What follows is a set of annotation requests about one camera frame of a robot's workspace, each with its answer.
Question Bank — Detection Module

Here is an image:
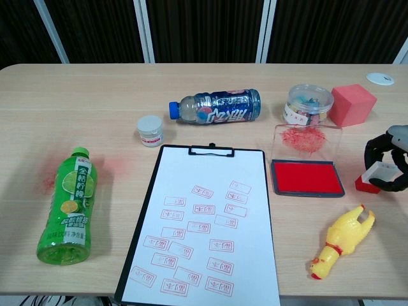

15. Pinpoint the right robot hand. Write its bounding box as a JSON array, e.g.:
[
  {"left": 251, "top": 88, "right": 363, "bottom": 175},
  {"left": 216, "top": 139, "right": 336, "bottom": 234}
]
[{"left": 365, "top": 125, "right": 408, "bottom": 193}]

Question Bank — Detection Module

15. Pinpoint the red clear rectangular stamp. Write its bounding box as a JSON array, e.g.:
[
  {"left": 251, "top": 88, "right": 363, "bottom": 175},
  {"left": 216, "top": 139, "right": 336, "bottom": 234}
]
[{"left": 354, "top": 161, "right": 401, "bottom": 194}]

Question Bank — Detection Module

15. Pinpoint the red foam cube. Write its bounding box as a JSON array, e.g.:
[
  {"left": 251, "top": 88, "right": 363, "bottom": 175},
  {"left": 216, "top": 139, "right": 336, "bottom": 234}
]
[{"left": 328, "top": 84, "right": 378, "bottom": 128}]

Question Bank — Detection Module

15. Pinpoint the clear jar with colourful clips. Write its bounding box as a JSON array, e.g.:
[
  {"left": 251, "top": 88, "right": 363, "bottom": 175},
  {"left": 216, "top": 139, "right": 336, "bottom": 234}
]
[{"left": 281, "top": 83, "right": 335, "bottom": 128}]

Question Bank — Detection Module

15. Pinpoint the yellow rubber chicken toy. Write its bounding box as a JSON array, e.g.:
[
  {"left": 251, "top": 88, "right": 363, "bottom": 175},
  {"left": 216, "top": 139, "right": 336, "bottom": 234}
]
[{"left": 308, "top": 203, "right": 376, "bottom": 281}]

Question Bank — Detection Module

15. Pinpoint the blue label drink bottle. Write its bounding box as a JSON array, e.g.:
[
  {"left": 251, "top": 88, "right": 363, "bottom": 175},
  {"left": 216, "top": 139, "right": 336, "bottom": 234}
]
[{"left": 168, "top": 88, "right": 262, "bottom": 126}]

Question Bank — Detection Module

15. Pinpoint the black clipboard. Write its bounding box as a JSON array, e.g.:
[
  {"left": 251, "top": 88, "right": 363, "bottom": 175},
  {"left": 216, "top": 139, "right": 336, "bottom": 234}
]
[{"left": 113, "top": 142, "right": 281, "bottom": 306}]

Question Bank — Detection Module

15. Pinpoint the white stamped paper sheet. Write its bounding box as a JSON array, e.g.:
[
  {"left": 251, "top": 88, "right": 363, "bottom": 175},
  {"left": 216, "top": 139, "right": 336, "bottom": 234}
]
[{"left": 120, "top": 146, "right": 281, "bottom": 306}]

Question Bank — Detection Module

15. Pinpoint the small white lidded jar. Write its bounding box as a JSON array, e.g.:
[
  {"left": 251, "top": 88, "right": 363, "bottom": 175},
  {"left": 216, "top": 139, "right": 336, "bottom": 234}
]
[{"left": 136, "top": 115, "right": 164, "bottom": 148}]

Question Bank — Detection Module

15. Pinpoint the green lime drink bottle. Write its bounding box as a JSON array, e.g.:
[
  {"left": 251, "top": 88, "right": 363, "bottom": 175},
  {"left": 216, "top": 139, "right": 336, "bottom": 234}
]
[{"left": 36, "top": 146, "right": 98, "bottom": 265}]

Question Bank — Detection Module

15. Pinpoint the white round cable grommet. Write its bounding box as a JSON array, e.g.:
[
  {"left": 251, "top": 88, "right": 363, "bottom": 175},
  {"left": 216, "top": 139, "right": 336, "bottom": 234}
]
[{"left": 365, "top": 72, "right": 395, "bottom": 86}]

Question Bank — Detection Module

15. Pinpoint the white partition frame post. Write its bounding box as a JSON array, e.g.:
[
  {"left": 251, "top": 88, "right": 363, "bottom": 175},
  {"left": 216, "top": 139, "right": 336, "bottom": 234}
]
[
  {"left": 254, "top": 0, "right": 277, "bottom": 64},
  {"left": 33, "top": 0, "right": 70, "bottom": 64},
  {"left": 393, "top": 44, "right": 408, "bottom": 65},
  {"left": 133, "top": 0, "right": 156, "bottom": 64}
]

